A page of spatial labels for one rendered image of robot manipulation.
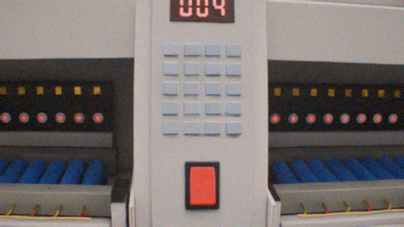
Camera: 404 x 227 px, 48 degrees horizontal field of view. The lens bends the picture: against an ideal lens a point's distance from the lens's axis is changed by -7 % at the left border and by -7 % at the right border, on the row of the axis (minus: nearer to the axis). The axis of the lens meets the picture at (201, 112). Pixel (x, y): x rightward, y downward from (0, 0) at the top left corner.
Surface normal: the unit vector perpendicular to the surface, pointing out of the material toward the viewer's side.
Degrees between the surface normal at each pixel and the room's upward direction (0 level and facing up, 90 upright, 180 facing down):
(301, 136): 108
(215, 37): 90
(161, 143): 90
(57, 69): 90
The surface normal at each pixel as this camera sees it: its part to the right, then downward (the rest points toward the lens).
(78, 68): 0.09, -0.04
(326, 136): 0.08, 0.26
